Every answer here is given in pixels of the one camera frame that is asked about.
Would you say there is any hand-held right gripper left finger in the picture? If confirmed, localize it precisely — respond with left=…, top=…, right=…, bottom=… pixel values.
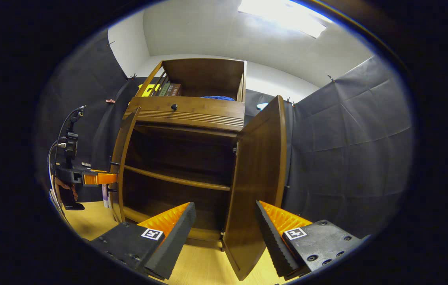
left=89, top=202, right=197, bottom=281

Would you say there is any ceiling light panel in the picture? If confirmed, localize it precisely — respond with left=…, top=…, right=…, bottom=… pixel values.
left=238, top=0, right=333, bottom=39

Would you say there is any black backdrop cloth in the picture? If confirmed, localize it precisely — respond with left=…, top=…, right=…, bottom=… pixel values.
left=36, top=30, right=412, bottom=238

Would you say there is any wooden shoe cabinet door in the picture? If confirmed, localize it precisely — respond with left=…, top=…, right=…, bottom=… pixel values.
left=222, top=95, right=287, bottom=281
left=110, top=107, right=141, bottom=224

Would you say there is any wooden drawer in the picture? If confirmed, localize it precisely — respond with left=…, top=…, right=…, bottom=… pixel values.
left=127, top=96, right=245, bottom=127

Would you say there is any black door handle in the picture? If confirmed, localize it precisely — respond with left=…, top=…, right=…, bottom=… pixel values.
left=108, top=161, right=121, bottom=194

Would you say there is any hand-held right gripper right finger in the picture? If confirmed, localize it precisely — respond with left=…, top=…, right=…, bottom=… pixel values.
left=255, top=200, right=367, bottom=281

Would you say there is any wooden double-door shoe cabinet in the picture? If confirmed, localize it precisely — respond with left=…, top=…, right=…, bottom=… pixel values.
left=110, top=58, right=248, bottom=250

